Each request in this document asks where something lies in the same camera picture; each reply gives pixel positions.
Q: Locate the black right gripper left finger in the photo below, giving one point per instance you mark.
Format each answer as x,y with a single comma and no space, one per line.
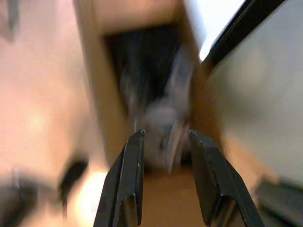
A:
125,184

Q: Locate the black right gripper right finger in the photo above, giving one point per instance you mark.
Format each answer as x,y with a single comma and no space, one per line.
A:
213,184

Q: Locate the white squeeze tube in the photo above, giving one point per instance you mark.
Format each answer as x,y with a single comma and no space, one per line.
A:
165,118

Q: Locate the brown cardboard box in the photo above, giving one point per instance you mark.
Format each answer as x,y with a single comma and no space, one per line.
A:
165,201

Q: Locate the black door frame post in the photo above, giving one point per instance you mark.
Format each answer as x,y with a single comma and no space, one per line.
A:
236,28

